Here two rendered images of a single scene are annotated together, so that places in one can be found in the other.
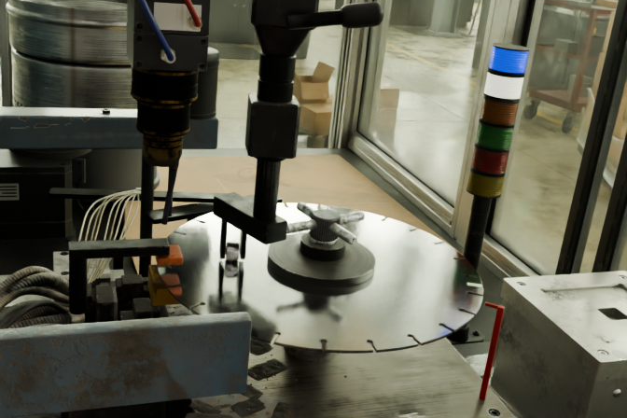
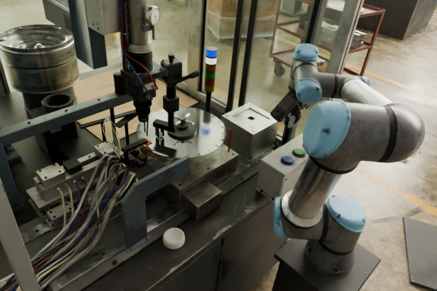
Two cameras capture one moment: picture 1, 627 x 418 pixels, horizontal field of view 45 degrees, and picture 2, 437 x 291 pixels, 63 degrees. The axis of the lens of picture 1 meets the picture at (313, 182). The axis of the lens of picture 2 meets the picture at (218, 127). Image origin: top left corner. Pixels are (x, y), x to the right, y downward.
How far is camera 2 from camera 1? 0.64 m
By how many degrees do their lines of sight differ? 29
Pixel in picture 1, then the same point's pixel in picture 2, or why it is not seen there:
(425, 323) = (217, 140)
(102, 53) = (54, 62)
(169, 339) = (175, 167)
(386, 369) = not seen: hidden behind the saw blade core
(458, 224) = (189, 88)
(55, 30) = (33, 57)
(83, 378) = (159, 182)
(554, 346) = (240, 131)
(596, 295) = (245, 113)
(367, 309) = (202, 141)
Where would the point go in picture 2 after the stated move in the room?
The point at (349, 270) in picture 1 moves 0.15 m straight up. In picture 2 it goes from (192, 130) to (194, 95)
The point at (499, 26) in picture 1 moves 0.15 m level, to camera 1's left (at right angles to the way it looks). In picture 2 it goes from (194, 23) to (164, 26)
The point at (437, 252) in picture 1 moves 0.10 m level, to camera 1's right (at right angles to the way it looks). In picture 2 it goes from (207, 115) to (229, 112)
